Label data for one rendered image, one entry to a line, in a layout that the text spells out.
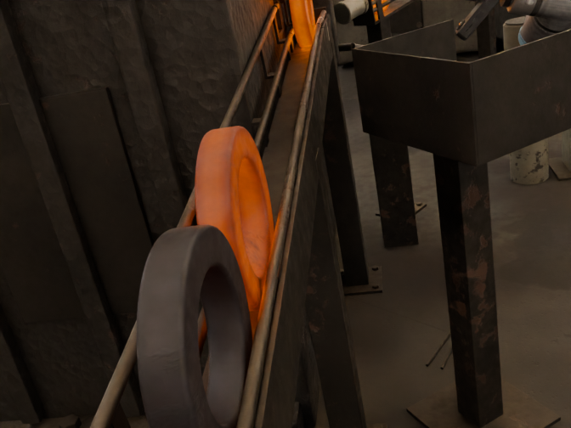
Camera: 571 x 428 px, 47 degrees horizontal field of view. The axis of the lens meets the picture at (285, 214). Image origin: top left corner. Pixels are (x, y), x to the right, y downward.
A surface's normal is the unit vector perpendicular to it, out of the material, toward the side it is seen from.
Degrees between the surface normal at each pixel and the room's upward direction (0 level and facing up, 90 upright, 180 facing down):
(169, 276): 26
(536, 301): 0
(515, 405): 0
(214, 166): 34
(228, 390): 17
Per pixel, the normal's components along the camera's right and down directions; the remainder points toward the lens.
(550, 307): -0.18, -0.90
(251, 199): -0.12, 0.33
